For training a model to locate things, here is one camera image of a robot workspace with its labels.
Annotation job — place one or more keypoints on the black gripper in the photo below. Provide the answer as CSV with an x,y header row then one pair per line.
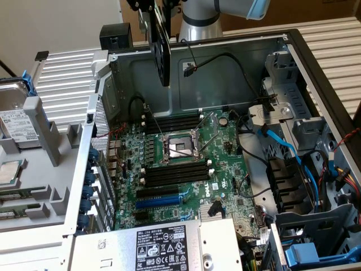
x,y
132,2

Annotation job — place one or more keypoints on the black graphics card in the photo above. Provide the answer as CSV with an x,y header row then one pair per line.
x,y
160,50

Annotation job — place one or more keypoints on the black plastic block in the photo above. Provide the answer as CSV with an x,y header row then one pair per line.
x,y
115,35

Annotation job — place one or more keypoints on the open PC case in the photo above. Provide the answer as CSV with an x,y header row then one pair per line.
x,y
214,82

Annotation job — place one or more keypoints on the black RAM slot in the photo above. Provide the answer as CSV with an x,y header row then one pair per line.
x,y
173,127
173,123
176,171
176,180
173,116
173,120
176,175
176,167

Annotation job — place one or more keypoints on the thin metal locking lever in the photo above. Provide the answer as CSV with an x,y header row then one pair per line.
x,y
210,139
155,122

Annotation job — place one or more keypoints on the coin cell battery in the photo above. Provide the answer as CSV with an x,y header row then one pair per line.
x,y
223,121

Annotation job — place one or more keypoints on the CPU socket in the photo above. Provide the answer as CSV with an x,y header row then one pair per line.
x,y
180,146

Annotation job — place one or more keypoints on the silver hard disk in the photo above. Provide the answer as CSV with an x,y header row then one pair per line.
x,y
14,118

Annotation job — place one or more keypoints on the grey metal disk bay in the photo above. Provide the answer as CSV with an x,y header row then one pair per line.
x,y
285,93

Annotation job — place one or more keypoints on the blue slot latch strip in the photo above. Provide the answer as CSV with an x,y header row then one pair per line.
x,y
90,183

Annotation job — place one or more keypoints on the green motherboard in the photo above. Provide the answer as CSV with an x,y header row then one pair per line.
x,y
222,169

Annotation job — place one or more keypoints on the grey parts rack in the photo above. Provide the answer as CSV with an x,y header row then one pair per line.
x,y
42,169

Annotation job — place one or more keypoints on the long black expansion slot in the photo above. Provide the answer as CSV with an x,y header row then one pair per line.
x,y
158,192

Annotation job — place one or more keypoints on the blue expansion slot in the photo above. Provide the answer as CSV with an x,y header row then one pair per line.
x,y
158,202

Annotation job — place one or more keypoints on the silver CPU chip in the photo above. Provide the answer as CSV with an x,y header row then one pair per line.
x,y
8,172

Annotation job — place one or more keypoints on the short black expansion slot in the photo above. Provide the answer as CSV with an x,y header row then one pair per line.
x,y
141,216

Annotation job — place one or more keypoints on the green RAM stick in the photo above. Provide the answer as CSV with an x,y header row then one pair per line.
x,y
12,195
12,215

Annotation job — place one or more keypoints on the silver power supply with label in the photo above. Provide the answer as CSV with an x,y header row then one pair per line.
x,y
158,248

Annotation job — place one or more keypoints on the blue plastic disk caddy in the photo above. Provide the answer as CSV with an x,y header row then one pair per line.
x,y
307,254

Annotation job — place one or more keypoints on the blue disk bracket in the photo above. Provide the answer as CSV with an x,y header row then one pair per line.
x,y
28,83

